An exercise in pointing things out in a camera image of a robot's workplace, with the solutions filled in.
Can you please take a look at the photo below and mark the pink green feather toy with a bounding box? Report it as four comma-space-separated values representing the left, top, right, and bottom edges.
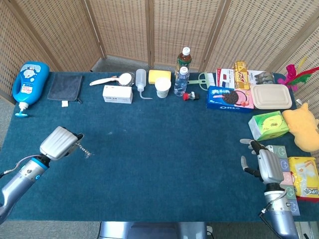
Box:
277, 56, 319, 92

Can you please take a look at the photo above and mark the silver magnetic bead rod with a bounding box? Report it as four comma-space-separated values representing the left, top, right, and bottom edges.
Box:
75, 142, 92, 155

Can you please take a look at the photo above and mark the red and white box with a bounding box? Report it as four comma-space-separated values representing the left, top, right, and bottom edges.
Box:
216, 68, 236, 89

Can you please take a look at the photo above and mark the teal table cloth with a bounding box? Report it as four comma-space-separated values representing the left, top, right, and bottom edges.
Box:
0, 71, 319, 222

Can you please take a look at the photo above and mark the blue detergent bottle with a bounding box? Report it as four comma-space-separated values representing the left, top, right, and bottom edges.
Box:
11, 61, 50, 118

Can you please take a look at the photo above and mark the red emergency stop button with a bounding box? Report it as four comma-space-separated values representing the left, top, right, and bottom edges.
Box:
182, 91, 199, 102

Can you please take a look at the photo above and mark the green tea bottle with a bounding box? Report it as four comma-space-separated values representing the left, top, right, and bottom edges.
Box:
175, 47, 193, 75

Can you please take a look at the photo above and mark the grey zip pouch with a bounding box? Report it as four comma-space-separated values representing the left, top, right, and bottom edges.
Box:
47, 74, 84, 108

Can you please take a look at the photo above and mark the lilac robot torso base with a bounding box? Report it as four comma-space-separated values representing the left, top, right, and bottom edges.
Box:
98, 221, 207, 239

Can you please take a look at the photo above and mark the white printed picture pack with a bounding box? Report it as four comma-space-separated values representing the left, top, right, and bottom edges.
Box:
248, 70, 276, 85

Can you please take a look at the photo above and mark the translucent squeeze wash bottle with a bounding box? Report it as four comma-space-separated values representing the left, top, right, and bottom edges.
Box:
135, 68, 153, 100

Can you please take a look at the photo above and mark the yellow snack package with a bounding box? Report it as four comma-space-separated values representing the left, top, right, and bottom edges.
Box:
233, 61, 251, 91

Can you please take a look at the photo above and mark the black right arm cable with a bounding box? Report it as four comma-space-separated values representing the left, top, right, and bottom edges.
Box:
259, 190, 287, 239

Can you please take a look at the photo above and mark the yellow Lipton tea bag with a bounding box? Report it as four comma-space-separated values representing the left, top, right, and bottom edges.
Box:
288, 156, 319, 202

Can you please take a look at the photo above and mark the clear water bottle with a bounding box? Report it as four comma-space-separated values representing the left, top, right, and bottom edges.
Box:
173, 66, 189, 97

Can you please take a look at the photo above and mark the yellow plush toy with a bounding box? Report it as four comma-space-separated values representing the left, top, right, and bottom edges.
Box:
281, 102, 319, 152

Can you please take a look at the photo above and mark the white labelled cardboard box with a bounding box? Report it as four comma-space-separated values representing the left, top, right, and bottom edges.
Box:
102, 85, 134, 104

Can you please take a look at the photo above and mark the green tissue box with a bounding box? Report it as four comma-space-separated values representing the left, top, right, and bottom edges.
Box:
248, 111, 290, 142

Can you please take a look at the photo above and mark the yellow sponge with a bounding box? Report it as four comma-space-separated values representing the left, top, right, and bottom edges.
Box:
148, 70, 172, 85

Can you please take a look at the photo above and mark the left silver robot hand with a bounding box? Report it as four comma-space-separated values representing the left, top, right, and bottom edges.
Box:
39, 126, 85, 161

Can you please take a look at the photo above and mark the pastel pocket tissue pack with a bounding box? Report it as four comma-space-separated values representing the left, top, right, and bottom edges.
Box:
265, 145, 301, 216

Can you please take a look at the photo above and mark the beige lidded food container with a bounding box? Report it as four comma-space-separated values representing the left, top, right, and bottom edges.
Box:
250, 84, 293, 110

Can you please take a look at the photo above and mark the blue Oreo biscuit box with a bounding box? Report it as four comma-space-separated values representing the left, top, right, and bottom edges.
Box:
205, 86, 255, 114

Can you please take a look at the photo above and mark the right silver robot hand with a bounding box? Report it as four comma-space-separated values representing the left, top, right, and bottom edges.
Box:
240, 138, 285, 185

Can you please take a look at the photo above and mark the rattan folding screen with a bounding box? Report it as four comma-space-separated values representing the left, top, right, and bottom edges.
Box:
0, 0, 319, 162

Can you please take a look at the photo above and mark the paper cup with leaf print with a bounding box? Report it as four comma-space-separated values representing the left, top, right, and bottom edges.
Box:
155, 77, 172, 99

